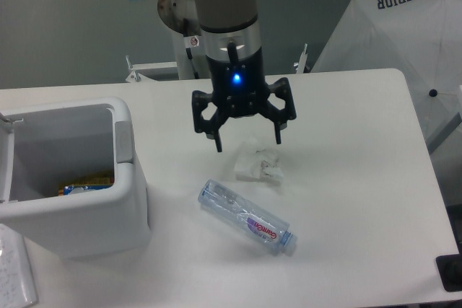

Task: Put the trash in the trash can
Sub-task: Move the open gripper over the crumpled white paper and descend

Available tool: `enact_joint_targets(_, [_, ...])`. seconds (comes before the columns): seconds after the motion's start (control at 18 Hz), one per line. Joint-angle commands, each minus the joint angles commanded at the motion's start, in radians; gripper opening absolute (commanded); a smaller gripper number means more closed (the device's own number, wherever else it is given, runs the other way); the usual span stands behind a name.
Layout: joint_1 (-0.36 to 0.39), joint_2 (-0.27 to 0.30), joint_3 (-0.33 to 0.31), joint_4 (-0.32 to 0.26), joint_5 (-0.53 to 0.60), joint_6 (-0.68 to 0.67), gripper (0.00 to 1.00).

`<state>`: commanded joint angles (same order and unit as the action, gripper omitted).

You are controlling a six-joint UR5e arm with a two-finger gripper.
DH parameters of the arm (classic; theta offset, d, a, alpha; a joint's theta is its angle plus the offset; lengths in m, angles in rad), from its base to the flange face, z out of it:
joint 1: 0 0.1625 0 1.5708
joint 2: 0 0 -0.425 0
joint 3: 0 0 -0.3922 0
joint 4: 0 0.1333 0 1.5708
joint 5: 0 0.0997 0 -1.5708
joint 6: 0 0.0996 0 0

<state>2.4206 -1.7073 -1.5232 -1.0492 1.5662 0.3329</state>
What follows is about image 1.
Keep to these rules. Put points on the white tissue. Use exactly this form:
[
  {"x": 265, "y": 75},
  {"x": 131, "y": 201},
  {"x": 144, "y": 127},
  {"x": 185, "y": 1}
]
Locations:
[{"x": 257, "y": 162}]

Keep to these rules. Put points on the left metal table clamp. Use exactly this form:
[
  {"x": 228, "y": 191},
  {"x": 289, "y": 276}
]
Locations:
[{"x": 151, "y": 72}]

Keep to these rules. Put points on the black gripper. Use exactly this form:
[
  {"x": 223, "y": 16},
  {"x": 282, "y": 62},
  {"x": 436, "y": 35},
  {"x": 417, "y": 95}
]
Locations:
[{"x": 240, "y": 90}]

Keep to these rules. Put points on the right metal table clamp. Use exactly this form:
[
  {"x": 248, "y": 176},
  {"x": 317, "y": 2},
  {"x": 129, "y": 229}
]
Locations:
[{"x": 301, "y": 66}]

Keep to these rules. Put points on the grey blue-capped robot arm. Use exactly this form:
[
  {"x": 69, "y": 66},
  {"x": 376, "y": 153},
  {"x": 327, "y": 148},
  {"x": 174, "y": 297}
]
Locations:
[{"x": 231, "y": 38}]

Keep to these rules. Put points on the white notepad with writing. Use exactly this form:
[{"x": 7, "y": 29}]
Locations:
[{"x": 17, "y": 282}]

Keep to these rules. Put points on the clear plastic water bottle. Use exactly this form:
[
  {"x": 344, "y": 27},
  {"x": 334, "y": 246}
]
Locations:
[{"x": 258, "y": 223}]

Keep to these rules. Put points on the white trash can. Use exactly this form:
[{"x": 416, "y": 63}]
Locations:
[{"x": 43, "y": 146}]

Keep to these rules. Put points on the white umbrella with lettering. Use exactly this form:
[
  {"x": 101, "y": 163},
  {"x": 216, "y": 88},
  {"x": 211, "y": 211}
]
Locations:
[{"x": 420, "y": 38}]

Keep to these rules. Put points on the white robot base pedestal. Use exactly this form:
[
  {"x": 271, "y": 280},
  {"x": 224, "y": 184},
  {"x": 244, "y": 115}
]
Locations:
[{"x": 180, "y": 18}]

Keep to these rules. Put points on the yellow blue snack wrapper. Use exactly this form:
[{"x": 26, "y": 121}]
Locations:
[{"x": 98, "y": 181}]

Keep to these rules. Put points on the black device at table edge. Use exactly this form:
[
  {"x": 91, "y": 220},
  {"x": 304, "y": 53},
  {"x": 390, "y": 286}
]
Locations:
[{"x": 449, "y": 267}]

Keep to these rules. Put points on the metal table clamp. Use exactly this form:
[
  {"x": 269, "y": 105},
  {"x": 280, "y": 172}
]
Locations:
[
  {"x": 301, "y": 66},
  {"x": 151, "y": 72}
]

